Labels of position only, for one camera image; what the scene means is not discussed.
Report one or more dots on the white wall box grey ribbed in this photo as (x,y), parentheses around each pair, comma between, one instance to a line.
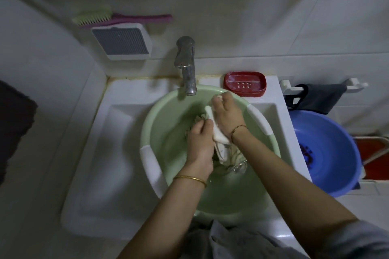
(120,41)

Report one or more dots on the blue plastic basin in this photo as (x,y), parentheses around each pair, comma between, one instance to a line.
(331,149)

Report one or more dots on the metal faucet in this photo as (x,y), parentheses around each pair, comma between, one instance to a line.
(187,67)

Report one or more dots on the person's right hand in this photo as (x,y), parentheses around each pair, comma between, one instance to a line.
(229,113)

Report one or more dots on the person's left hand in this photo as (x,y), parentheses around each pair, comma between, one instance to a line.
(199,146)

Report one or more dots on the person's right forearm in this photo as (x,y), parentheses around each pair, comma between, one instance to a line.
(288,186)

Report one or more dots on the dark grey cloth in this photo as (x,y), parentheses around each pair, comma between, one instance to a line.
(322,98)

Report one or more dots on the cream leaf-patterned clothes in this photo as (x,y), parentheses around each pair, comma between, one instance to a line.
(226,152)

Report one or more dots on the red soap dish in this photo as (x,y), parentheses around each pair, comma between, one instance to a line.
(244,83)

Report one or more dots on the red bucket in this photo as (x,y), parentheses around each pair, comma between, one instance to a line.
(373,158)

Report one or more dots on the dark purple towel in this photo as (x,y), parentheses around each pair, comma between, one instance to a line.
(13,128)

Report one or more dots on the white ceramic sink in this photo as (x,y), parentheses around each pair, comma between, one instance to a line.
(100,158)

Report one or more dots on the light green plastic basin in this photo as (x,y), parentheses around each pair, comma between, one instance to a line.
(170,146)

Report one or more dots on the person's grey patterned shirt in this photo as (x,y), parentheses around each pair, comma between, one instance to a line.
(243,243)

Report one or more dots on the gold bangle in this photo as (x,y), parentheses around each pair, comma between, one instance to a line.
(190,178)

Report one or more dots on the person's left forearm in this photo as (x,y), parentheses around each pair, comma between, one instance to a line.
(161,222)

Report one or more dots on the green and pink scrub brush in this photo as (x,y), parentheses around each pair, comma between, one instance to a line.
(130,19)

